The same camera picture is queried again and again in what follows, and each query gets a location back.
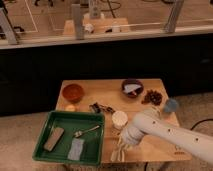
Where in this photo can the black binder clip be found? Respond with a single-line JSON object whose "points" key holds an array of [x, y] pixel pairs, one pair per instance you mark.
{"points": [[98, 108]]}

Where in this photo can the metal post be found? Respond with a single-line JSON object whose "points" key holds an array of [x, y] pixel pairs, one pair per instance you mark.
{"points": [[173, 17], [7, 28], [78, 21]]}

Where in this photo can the background wooden board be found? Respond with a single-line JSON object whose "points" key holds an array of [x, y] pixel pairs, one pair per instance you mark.
{"points": [[100, 25]]}

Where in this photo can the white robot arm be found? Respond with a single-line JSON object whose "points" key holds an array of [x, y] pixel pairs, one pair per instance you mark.
{"points": [[148, 122]]}

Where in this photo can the metal spoon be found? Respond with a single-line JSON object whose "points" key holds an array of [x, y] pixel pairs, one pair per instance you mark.
{"points": [[80, 133]]}

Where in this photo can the dark bowl with cloth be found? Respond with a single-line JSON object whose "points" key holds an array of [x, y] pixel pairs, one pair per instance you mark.
{"points": [[132, 88]]}

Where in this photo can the blue round object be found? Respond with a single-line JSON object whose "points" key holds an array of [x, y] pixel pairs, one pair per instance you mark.
{"points": [[171, 105]]}

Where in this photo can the middle metal post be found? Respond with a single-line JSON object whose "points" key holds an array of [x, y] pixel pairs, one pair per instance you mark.
{"points": [[78, 21]]}

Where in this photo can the orange bowl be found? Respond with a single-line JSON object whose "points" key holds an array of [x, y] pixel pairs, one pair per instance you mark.
{"points": [[73, 93]]}

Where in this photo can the wooden table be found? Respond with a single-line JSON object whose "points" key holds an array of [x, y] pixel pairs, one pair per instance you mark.
{"points": [[108, 93]]}

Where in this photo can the left metal post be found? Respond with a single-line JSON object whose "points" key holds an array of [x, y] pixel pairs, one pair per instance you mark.
{"points": [[7, 28]]}

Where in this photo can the green plastic tray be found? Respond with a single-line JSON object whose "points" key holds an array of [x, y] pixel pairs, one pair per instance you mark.
{"points": [[72, 122]]}

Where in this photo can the dark grape bunch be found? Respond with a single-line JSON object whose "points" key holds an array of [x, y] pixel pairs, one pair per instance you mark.
{"points": [[153, 97]]}

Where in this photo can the right metal post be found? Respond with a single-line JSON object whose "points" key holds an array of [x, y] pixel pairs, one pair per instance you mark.
{"points": [[173, 17]]}

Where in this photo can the small yellow fruit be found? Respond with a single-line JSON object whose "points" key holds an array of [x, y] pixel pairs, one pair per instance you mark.
{"points": [[70, 108]]}

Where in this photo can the white cup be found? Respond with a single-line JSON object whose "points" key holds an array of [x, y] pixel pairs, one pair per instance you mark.
{"points": [[119, 119]]}

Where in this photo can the brown sponge block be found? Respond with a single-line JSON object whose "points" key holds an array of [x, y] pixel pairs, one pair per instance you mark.
{"points": [[53, 138]]}

